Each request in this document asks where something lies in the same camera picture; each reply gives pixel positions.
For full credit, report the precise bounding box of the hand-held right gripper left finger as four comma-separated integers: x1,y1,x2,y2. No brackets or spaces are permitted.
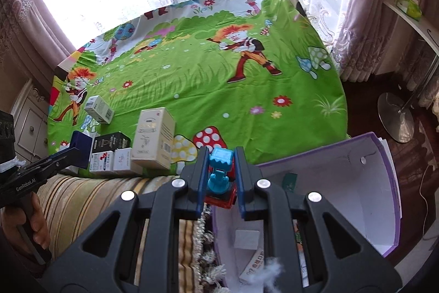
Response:
43,145,211,293

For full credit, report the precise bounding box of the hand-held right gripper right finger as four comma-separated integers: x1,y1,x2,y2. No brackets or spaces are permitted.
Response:
234,146,403,293

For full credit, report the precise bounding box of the red and blue toy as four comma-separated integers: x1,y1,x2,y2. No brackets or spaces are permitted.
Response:
205,148,238,208

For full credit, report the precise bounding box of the dark blue box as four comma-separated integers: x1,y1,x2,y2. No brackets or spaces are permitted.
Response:
69,130,94,171

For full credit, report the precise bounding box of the black box with gold print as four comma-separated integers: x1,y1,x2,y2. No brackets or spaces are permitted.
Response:
92,132,133,154

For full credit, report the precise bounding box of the purple storage box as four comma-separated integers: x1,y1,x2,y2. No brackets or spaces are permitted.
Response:
209,131,403,293

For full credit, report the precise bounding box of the person's left hand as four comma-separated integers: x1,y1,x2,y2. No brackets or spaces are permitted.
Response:
0,193,52,257

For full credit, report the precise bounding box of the white carved dresser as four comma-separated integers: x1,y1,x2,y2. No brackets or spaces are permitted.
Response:
10,78,52,163

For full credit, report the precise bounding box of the white box with red print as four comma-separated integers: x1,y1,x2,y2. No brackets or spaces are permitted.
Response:
88,150,115,176

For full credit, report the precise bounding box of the striped plush cushion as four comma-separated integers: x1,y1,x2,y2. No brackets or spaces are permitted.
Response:
34,173,229,293

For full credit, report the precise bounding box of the plain white flat box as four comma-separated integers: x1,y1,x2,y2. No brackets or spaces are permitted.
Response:
234,229,261,250

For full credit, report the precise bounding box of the tall cream box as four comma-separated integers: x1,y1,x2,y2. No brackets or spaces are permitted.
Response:
130,107,177,171

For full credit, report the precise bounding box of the small white box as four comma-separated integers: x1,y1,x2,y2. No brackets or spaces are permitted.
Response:
113,148,143,176

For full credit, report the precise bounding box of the white box with orange print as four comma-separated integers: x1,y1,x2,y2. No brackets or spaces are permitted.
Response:
238,248,275,283

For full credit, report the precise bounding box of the green cartoon printed tablecloth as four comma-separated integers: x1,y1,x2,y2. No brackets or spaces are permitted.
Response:
48,0,348,177

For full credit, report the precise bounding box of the round metal stand base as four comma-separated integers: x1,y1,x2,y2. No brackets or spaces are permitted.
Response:
377,92,415,144

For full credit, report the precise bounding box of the white lace cloth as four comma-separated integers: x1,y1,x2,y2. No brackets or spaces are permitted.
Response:
420,71,439,108

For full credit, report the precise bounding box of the white curved shelf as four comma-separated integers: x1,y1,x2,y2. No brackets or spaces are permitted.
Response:
382,0,439,57

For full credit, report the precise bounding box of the green tissue pack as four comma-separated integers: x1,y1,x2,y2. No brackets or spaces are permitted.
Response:
396,0,422,22

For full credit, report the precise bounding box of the white cable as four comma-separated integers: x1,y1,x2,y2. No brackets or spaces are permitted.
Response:
420,163,439,242

